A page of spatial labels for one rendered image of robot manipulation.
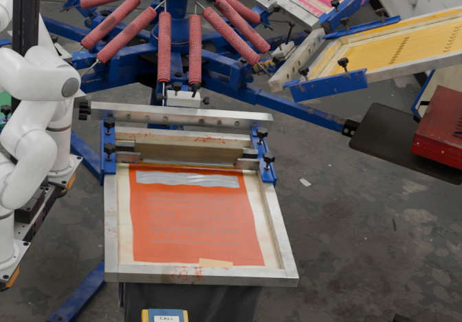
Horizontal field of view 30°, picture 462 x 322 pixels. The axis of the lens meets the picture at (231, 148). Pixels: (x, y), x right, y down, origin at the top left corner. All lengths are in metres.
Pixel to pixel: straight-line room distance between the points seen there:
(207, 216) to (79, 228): 1.49
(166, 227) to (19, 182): 0.80
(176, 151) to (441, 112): 1.10
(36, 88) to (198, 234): 0.97
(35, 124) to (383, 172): 3.24
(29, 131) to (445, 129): 1.78
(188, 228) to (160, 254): 0.16
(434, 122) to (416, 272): 1.23
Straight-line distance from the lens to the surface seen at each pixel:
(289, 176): 4.81
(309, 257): 4.28
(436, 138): 3.27
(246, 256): 2.70
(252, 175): 3.06
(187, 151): 2.98
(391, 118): 3.64
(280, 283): 2.62
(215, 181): 2.98
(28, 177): 2.08
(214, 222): 2.81
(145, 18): 3.48
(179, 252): 2.67
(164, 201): 2.87
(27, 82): 1.95
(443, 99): 3.57
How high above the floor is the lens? 2.68
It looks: 33 degrees down
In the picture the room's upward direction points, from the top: 11 degrees clockwise
